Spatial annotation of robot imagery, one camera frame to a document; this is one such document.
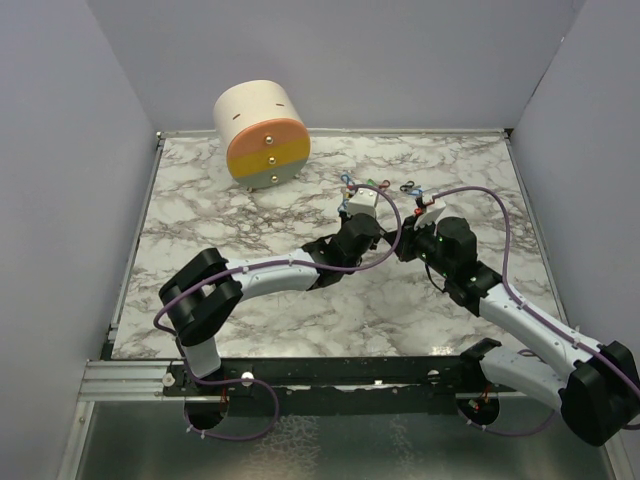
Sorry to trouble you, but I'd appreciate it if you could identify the round three-drawer storage box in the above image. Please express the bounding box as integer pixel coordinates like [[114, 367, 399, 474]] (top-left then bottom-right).
[[213, 80, 311, 190]]

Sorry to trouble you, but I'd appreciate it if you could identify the black S carabiner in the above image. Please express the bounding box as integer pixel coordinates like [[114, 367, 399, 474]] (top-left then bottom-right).
[[399, 181, 415, 193]]

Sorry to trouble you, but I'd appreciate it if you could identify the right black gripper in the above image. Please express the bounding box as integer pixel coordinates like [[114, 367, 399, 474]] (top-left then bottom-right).
[[385, 212, 454, 279]]

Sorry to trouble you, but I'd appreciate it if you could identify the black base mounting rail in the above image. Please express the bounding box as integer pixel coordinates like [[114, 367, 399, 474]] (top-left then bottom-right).
[[163, 356, 506, 418]]

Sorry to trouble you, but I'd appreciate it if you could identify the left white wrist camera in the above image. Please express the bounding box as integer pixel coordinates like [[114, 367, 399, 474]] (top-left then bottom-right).
[[346, 189, 378, 218]]

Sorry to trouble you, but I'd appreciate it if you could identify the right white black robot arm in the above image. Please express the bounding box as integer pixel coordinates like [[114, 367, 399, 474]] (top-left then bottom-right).
[[396, 213, 639, 446]]

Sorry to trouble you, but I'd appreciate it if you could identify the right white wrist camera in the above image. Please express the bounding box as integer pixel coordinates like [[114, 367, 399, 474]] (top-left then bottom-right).
[[414, 195, 446, 230]]

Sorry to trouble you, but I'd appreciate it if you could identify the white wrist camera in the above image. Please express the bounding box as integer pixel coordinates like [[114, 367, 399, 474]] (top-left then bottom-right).
[[414, 195, 446, 230], [346, 189, 378, 218]]

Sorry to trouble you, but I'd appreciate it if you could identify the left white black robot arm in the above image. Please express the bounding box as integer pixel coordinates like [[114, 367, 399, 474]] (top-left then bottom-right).
[[159, 213, 401, 395]]

